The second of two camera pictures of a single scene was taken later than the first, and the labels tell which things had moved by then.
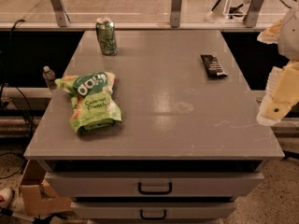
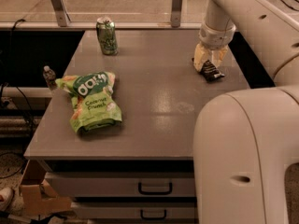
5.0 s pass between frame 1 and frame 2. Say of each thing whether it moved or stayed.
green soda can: stayed
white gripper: moved
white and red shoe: stayed
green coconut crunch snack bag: stayed
